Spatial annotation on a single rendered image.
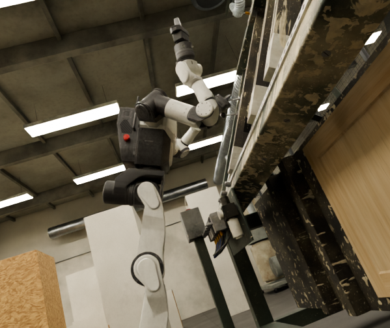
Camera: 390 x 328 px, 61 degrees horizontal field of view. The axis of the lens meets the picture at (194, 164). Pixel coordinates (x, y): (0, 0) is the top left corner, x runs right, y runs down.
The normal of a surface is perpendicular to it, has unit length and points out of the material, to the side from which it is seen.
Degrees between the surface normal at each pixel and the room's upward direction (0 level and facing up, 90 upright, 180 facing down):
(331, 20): 149
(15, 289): 90
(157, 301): 115
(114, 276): 90
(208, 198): 90
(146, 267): 90
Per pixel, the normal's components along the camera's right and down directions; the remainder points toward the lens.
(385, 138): -0.94, 0.29
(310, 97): -0.20, 0.90
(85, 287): 0.02, -0.38
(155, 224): -0.04, 0.03
